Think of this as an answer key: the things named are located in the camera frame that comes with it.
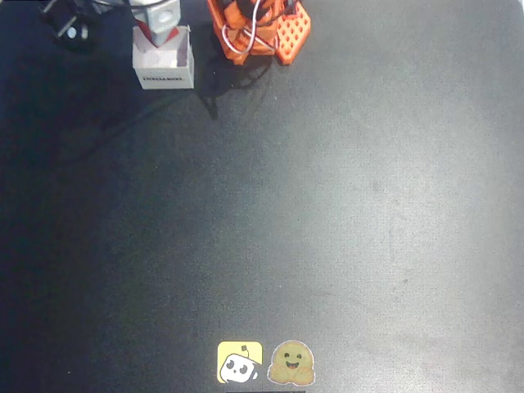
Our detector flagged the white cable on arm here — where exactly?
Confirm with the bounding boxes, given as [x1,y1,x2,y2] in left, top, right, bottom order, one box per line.
[220,0,280,56]

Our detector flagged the smiling hugging face sticker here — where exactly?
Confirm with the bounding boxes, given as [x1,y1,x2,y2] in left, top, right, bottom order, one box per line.
[267,340,317,386]

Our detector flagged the black cable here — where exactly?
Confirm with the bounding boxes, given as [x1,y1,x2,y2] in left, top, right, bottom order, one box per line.
[100,52,273,133]

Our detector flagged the white cardboard box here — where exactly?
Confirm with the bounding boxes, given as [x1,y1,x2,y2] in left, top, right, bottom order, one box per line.
[131,25,196,91]

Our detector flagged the yellow robot sticker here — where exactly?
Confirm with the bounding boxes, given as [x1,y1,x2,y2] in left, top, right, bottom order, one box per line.
[216,340,264,385]

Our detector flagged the black power plug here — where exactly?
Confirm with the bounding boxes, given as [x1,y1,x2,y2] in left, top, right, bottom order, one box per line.
[39,0,90,52]

